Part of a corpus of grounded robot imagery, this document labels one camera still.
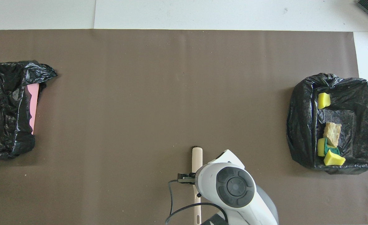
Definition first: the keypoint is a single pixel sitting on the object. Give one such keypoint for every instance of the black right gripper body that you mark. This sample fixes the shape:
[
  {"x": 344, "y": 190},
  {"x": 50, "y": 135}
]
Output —
[{"x": 187, "y": 178}]

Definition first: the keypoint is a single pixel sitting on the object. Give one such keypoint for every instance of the beige hand brush black bristles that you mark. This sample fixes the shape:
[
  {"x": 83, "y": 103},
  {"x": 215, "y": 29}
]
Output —
[{"x": 197, "y": 159}]

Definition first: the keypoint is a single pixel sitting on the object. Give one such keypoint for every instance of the yellow green sponge piece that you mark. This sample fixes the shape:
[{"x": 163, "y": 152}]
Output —
[{"x": 321, "y": 147}]

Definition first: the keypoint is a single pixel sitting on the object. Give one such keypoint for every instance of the notched yellow sponge piece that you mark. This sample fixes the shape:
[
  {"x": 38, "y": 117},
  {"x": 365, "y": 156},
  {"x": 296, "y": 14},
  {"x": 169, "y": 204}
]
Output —
[{"x": 333, "y": 159}]

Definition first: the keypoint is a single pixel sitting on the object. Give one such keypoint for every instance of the pale bread chunk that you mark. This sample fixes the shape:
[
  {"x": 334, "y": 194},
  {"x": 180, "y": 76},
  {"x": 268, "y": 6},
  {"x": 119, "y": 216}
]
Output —
[{"x": 332, "y": 132}]

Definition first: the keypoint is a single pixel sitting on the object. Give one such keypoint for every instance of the small yellow sponge piece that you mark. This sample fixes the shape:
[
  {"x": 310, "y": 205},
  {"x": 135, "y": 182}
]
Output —
[{"x": 323, "y": 100}]

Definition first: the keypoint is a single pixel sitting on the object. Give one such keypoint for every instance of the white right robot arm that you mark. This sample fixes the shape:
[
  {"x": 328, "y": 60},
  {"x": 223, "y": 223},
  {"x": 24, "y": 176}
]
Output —
[{"x": 233, "y": 187}]

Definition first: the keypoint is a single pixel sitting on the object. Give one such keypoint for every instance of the pink plastic bin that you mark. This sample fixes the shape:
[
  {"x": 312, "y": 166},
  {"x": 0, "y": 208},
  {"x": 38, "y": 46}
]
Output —
[{"x": 33, "y": 106}]

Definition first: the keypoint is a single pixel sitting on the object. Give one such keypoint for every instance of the black bag lined open bin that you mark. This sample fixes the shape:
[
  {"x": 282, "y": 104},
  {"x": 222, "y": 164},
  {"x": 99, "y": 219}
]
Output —
[{"x": 358, "y": 131}]

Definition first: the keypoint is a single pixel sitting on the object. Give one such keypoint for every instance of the crumpled black trash bag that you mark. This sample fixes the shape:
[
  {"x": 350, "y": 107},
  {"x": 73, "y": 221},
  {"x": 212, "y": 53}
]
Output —
[{"x": 2, "y": 109}]

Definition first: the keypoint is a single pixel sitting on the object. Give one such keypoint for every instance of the brown paper table mat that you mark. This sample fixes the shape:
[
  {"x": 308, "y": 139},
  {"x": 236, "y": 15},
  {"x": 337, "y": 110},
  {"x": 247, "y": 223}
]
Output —
[{"x": 109, "y": 125}]

